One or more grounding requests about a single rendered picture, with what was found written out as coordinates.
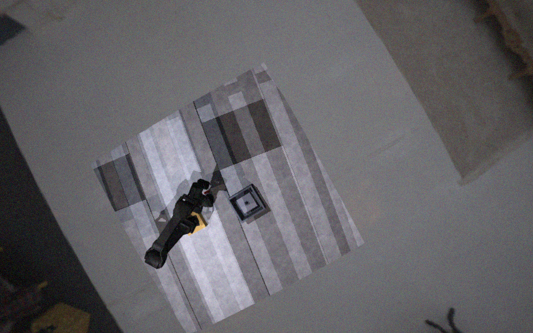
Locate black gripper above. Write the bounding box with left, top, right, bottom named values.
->
left=193, top=179, right=210, bottom=214

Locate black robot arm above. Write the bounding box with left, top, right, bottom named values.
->
left=144, top=183, right=214, bottom=269

